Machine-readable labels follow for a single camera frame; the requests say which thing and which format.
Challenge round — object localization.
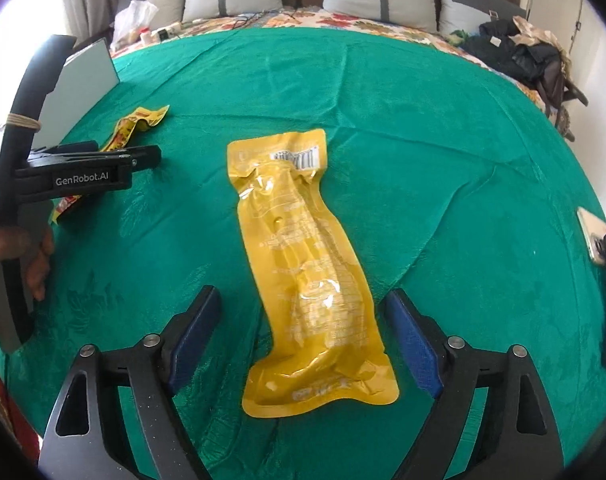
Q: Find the grey curtain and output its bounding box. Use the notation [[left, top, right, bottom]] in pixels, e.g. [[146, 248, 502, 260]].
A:
[[58, 0, 122, 47]]

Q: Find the beige patterned cloth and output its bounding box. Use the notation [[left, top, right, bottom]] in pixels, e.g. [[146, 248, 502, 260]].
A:
[[512, 15, 566, 51]]

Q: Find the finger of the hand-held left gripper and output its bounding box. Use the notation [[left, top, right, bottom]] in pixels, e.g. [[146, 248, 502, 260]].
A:
[[33, 145, 163, 170], [32, 141, 100, 156]]

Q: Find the black bag with clothes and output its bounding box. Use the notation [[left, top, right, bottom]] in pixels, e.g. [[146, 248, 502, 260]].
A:
[[460, 19, 564, 84]]

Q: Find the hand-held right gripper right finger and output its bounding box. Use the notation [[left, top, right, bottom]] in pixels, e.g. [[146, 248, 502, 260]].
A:
[[383, 288, 566, 480]]

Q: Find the black cable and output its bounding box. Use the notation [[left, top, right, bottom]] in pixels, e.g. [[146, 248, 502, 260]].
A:
[[233, 7, 305, 27]]

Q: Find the white box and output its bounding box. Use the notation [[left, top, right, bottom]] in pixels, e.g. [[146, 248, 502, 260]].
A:
[[38, 37, 120, 149]]

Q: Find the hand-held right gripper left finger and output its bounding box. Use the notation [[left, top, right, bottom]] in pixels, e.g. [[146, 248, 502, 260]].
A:
[[37, 285, 223, 480]]

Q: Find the white power strip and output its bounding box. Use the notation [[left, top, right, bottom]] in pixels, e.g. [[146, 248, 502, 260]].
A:
[[153, 22, 184, 41]]

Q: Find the clear plastic bag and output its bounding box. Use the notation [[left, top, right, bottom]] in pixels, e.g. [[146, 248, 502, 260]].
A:
[[112, 0, 159, 44]]

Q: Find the white smartphone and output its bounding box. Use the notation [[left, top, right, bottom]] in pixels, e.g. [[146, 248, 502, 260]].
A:
[[576, 206, 606, 267]]

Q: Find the brown handbag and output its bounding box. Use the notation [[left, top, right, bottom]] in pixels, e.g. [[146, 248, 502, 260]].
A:
[[535, 47, 590, 134]]

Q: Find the person's left hand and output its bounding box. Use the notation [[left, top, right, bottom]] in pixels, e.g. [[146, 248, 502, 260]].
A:
[[0, 227, 54, 344]]

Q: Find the yellow vacuum snack packet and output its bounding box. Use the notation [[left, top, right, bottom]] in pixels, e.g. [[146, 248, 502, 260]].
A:
[[226, 128, 402, 419]]

